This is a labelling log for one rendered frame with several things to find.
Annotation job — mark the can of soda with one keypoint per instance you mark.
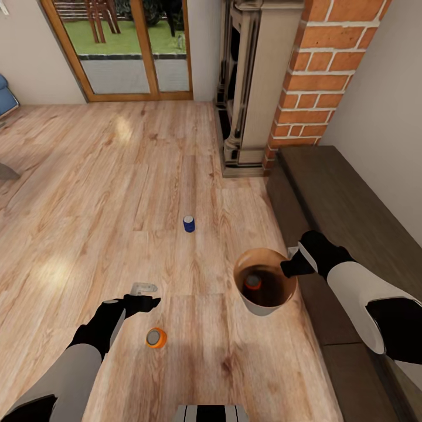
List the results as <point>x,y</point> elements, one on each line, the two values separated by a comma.
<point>189,224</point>
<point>252,287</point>
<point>156,338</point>

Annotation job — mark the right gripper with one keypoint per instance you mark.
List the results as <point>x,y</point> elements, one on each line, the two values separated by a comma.
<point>293,267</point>

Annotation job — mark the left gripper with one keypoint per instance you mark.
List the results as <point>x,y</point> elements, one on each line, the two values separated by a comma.
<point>143,303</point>

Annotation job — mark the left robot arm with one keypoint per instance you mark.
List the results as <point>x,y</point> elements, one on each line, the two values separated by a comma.
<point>62,393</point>

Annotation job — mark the trash can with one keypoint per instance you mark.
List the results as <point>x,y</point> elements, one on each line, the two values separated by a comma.
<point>277,289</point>

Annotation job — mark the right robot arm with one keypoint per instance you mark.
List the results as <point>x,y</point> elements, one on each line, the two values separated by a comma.
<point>387,319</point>

